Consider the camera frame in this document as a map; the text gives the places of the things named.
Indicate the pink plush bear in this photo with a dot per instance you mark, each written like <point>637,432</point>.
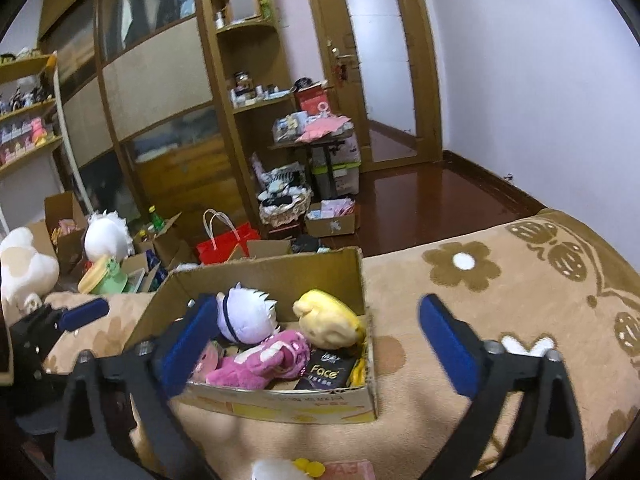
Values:
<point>265,360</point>

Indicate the white-haired plush doll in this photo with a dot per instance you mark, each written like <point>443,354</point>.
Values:
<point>250,312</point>

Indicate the red box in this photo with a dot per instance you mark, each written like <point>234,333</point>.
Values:
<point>312,100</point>

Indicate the wooden door glass panel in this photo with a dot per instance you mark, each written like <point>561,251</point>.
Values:
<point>430,60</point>

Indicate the figurine display shelf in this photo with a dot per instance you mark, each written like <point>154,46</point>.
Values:
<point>30,150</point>

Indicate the tall open cardboard box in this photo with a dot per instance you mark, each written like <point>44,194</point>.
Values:
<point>60,215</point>

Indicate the cardboard box with bottles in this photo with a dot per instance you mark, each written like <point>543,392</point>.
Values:
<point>167,245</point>

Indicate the small side table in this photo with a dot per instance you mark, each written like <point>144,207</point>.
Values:
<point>320,150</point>

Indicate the striped cloth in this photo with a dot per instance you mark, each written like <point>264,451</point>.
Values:
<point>285,180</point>

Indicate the small cardboard box pink items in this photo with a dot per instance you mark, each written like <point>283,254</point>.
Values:
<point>330,222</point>

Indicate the pink plastic packet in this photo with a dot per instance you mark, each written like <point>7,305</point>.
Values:
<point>352,471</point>

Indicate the wooden wardrobe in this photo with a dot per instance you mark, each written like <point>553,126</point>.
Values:
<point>150,85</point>

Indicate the wooden corner shelf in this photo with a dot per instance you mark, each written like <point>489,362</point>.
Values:
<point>250,45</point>

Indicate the large white plush toy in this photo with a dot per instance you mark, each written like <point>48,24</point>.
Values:
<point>25,270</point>

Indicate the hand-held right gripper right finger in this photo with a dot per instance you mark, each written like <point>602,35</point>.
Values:
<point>450,347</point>

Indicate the green frog plush yellow hat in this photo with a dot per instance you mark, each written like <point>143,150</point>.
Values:
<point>105,280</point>

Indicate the black tissue pack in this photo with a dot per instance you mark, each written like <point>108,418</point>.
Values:
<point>325,372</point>

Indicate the green bottle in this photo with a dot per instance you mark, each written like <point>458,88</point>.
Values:
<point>157,219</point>

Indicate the wicker basket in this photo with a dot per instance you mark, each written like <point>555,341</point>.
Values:
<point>285,217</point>

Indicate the round white-haired plush head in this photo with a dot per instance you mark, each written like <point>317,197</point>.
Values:
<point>107,240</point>

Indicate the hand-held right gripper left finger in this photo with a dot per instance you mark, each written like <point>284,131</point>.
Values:
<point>187,347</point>

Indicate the small framed mirror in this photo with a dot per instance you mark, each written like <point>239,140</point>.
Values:
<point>244,6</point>

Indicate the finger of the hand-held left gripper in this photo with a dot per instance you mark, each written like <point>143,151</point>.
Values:
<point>85,312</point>

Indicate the pink cloth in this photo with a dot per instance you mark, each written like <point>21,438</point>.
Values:
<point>322,129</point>

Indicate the clear storage box green lid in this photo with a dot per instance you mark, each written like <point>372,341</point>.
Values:
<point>345,170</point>

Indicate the yellow plush toy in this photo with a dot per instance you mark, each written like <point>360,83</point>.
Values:
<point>327,320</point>

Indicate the small pink plush toy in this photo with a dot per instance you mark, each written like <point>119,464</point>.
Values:
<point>209,365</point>

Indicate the cardboard box yellow print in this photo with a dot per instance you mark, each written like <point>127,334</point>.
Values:
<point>280,402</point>

